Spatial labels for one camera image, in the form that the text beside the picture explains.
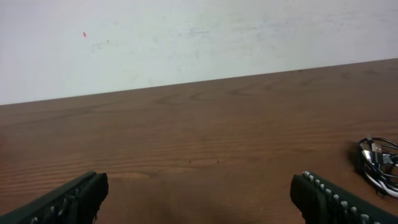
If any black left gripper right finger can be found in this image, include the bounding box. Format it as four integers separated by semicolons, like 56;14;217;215
290;171;397;224

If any thick black USB cable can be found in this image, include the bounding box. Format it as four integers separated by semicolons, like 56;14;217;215
356;137;398;196

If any white USB cable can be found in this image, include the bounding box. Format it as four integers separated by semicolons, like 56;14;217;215
360;149;398;198

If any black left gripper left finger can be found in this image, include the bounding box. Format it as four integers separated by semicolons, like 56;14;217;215
1;171;109;224

